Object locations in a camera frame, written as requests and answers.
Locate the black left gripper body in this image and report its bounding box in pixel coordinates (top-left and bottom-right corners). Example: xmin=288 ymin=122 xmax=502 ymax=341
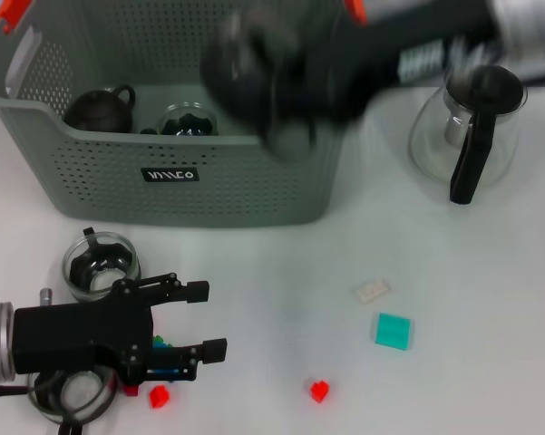
xmin=11 ymin=278 xmax=158 ymax=386

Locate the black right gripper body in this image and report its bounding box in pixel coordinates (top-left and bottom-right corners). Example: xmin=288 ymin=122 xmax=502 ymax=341
xmin=316 ymin=0 xmax=504 ymax=123

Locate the blue square building block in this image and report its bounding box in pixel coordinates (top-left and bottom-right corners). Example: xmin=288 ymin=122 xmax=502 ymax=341
xmin=151 ymin=340 xmax=180 ymax=384

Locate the grey-green perforated storage basket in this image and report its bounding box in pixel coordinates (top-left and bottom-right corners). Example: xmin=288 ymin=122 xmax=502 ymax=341
xmin=0 ymin=0 xmax=372 ymax=227

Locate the white building block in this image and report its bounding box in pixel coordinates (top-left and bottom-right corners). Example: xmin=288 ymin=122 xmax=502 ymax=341
xmin=353 ymin=278 xmax=391 ymax=304

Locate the teal square building block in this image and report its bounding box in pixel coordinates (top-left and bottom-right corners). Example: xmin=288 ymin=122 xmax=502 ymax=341
xmin=371 ymin=311 xmax=413 ymax=353

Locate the black clay teapot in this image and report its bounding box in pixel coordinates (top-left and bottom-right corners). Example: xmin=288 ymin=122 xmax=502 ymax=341
xmin=63 ymin=84 xmax=138 ymax=133

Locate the orange basket handle clip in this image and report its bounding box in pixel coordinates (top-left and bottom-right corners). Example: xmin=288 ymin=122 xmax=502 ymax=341
xmin=344 ymin=0 xmax=368 ymax=26
xmin=0 ymin=0 xmax=32 ymax=34

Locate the glass pitcher with black handle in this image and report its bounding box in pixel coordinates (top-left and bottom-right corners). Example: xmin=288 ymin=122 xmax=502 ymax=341
xmin=407 ymin=63 xmax=530 ymax=205

